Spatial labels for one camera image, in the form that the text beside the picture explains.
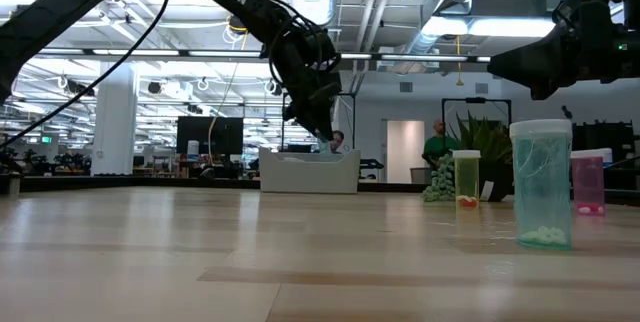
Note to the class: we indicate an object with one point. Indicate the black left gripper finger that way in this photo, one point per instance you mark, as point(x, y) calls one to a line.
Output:
point(296, 113)
point(320, 119)

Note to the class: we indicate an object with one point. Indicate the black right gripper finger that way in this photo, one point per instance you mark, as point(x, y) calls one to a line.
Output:
point(545, 89)
point(530, 62)

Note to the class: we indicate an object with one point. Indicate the small yellow-green pill bottle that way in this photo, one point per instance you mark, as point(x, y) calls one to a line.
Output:
point(466, 177)

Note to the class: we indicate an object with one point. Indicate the white plastic basket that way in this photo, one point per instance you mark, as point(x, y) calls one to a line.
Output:
point(300, 177)

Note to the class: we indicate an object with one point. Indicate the large teal pill bottle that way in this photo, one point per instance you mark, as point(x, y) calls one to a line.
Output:
point(542, 187)

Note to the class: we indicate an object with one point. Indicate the pink pill bottle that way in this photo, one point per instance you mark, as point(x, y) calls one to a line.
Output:
point(589, 182)

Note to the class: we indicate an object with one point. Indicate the person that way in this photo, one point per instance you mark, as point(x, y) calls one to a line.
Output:
point(439, 147)
point(338, 139)

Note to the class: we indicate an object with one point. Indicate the bright ceiling light panel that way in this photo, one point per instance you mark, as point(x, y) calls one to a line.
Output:
point(500, 27)

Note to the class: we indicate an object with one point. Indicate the white door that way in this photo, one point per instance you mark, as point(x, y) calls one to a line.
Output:
point(405, 152)

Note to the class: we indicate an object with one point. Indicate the black shelf unit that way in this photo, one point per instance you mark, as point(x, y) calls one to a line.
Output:
point(620, 142)

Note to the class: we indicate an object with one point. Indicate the succulent plant in black pot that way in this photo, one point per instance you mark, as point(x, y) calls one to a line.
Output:
point(492, 177)

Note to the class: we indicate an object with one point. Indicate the long LED light bar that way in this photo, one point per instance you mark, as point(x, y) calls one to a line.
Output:
point(425, 57)

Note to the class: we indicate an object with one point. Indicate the grey waste bin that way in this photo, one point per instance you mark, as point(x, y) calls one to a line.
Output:
point(420, 176)

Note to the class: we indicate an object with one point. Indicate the white paper tag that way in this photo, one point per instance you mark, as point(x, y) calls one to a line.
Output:
point(486, 191)

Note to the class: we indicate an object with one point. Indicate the white column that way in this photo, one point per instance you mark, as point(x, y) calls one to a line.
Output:
point(114, 132)

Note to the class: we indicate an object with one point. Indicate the black overhead camera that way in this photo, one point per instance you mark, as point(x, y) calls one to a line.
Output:
point(237, 26)

